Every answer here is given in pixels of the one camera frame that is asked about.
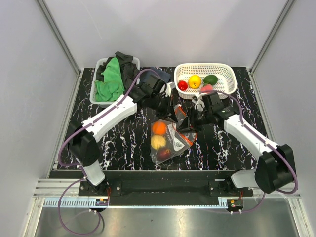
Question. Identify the green cloth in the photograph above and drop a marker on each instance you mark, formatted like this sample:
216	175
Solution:
111	87

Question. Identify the orange fake fruit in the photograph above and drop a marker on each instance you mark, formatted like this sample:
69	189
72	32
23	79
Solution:
159	128

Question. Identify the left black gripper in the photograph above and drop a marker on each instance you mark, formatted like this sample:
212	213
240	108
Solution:
171	115

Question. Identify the black cloth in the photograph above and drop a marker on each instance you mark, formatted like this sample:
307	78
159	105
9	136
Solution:
128	69

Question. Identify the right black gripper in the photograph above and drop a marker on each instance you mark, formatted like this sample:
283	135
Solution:
189	125

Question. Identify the white slotted cable duct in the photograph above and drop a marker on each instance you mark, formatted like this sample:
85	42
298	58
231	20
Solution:
95	203

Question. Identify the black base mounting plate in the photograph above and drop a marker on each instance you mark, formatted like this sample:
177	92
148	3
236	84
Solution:
165	188

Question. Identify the dark red fake fruit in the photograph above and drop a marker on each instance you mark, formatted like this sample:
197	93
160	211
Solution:
164	154

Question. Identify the clear zip top bag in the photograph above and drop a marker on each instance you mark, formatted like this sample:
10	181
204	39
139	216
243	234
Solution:
176	142

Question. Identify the pink fake peach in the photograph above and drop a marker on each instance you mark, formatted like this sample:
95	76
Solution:
206	88

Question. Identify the folded dark blue cloth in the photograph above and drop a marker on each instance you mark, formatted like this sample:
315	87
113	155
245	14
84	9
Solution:
163	75

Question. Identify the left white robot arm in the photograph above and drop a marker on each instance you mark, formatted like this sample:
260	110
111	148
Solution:
83	143

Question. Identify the white perforated basket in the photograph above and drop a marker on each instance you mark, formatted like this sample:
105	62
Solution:
227	82

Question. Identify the dark green fake vegetable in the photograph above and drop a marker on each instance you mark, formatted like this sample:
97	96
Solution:
210	79

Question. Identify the yellow fake fruit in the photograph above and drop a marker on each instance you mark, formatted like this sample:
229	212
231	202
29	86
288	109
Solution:
157	142

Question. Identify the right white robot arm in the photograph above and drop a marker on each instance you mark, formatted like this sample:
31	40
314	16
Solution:
275	170

